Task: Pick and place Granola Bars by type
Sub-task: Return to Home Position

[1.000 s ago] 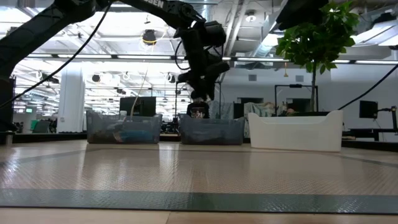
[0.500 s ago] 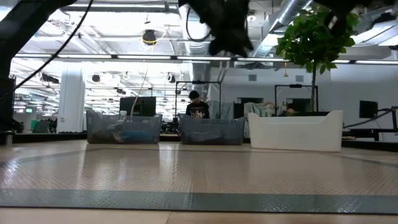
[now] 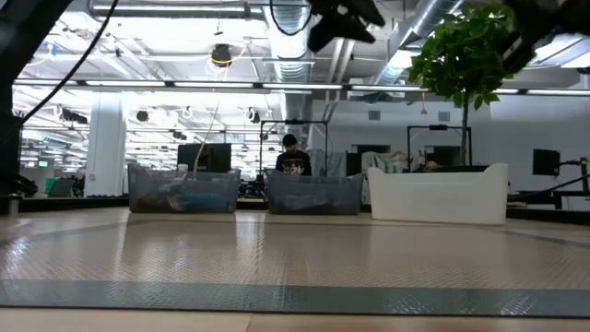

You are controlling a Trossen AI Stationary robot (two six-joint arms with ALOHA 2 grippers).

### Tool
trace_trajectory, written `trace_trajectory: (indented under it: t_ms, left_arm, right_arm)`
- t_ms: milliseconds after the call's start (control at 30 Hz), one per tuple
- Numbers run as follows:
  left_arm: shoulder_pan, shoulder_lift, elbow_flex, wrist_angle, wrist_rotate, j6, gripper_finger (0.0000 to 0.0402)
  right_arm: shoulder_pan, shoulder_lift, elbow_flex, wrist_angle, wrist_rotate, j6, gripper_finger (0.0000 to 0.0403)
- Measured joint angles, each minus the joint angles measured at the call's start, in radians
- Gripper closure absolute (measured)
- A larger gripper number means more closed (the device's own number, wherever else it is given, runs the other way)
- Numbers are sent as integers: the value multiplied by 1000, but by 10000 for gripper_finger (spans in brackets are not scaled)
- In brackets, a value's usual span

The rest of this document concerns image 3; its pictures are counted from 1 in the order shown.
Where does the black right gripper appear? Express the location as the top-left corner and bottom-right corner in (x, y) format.
(306, 0), (386, 53)

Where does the black monitor on arm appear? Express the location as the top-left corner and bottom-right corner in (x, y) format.
(532, 148), (590, 197)

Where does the ceiling light strip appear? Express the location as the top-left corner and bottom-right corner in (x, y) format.
(12, 78), (590, 97)

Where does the black round ceiling fixture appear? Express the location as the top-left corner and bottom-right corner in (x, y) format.
(210, 43), (233, 68)

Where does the green leafy indoor tree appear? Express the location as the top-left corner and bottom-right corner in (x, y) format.
(407, 2), (522, 167)

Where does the cloth covered equipment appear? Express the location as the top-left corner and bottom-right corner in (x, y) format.
(361, 150), (428, 174)

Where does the person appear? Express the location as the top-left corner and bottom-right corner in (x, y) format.
(275, 133), (313, 177)

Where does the grey translucent bin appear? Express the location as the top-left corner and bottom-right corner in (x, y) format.
(265, 168), (364, 216)
(127, 163), (242, 214)

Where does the black computer monitor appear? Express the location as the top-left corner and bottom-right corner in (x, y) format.
(177, 142), (232, 174)

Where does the white plastic bin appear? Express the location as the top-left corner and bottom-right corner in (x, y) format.
(367, 162), (510, 226)

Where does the beige mat with grey border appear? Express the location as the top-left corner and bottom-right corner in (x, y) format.
(0, 216), (590, 320)

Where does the white column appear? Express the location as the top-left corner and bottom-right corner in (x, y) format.
(84, 94), (127, 198)

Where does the green chair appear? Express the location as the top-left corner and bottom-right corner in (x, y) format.
(44, 177), (75, 198)

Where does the black stand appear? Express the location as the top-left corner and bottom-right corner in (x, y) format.
(0, 114), (23, 196)

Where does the black camera cable loop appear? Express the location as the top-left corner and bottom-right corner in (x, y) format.
(269, 0), (311, 37)

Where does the silver ventilation duct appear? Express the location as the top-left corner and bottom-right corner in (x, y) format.
(262, 0), (317, 139)

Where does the black metal frame rig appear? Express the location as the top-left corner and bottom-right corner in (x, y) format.
(259, 119), (329, 172)
(407, 124), (473, 168)

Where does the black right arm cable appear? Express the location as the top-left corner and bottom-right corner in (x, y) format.
(506, 173), (590, 201)

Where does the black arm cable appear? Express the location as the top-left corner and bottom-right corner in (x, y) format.
(506, 173), (590, 201)
(20, 0), (120, 124)

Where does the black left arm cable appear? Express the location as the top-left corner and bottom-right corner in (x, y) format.
(20, 0), (120, 124)

